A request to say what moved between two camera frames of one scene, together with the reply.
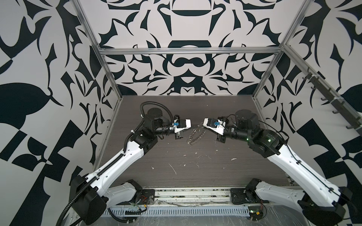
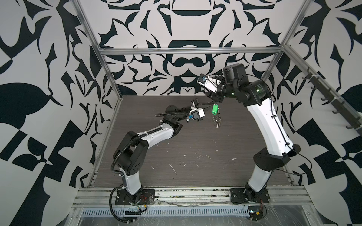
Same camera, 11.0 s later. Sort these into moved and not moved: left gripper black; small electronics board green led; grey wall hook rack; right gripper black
Moved: left gripper black; right gripper black
Not moved: small electronics board green led; grey wall hook rack
